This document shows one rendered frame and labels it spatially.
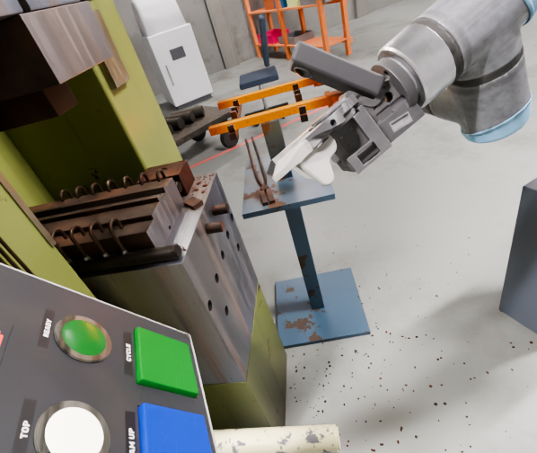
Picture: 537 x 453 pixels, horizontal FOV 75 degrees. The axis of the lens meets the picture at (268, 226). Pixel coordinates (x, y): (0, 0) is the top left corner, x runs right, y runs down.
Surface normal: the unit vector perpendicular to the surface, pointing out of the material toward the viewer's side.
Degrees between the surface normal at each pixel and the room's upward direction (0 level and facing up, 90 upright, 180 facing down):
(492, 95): 103
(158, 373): 60
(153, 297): 90
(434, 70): 82
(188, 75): 90
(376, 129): 67
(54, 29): 90
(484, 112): 107
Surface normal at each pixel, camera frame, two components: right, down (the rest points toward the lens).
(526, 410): -0.25, -0.78
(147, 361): 0.65, -0.74
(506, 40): 0.29, 0.54
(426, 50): -0.08, 0.07
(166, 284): -0.07, 0.61
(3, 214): 0.97, -0.16
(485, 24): 0.18, 0.34
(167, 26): 0.34, 0.16
